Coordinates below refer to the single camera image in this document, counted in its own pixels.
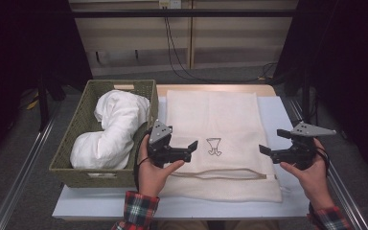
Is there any person's left hand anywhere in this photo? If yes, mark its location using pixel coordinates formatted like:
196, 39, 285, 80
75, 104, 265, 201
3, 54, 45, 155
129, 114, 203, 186
137, 135, 186, 198

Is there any yellow floor strip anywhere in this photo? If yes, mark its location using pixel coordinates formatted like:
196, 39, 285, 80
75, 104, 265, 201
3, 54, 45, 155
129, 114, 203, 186
25, 91, 40, 111

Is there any cream drawstring laundry bag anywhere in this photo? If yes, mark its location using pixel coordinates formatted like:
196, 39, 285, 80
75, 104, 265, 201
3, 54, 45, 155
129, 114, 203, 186
158, 89, 284, 203

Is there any white garment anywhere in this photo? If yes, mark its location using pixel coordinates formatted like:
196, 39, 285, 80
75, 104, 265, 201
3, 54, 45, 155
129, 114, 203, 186
70, 89, 151, 171

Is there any black metal stand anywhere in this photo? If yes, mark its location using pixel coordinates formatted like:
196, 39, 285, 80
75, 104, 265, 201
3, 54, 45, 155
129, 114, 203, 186
301, 0, 312, 124
37, 73, 51, 132

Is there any person's right hand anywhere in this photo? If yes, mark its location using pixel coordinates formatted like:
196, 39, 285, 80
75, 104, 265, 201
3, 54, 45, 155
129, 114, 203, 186
280, 138, 335, 212

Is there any wooden wall post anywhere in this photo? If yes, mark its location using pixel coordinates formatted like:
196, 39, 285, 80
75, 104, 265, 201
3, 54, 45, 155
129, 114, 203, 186
186, 0, 196, 70

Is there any black hanging wall cable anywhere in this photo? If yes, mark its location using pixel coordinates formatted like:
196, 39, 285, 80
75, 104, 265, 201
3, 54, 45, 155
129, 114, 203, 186
163, 6, 279, 84

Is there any black horizontal bar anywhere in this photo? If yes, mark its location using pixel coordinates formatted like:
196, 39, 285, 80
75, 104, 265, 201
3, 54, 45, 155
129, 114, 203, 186
70, 9, 301, 19

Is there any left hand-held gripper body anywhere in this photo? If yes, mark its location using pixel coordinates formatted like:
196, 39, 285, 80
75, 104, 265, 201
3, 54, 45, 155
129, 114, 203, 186
147, 119, 176, 169

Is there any white wall outlet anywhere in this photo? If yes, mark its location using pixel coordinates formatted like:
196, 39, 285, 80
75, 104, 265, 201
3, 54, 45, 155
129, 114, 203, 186
158, 0, 182, 10

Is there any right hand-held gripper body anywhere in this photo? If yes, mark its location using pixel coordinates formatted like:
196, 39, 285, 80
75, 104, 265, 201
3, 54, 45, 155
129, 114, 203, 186
281, 121, 337, 171

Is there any green woven basket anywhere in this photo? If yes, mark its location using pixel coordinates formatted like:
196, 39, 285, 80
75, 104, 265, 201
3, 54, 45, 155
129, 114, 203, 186
48, 79, 159, 189

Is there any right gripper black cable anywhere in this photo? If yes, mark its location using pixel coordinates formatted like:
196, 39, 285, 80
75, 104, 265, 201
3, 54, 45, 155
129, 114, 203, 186
312, 140, 333, 176

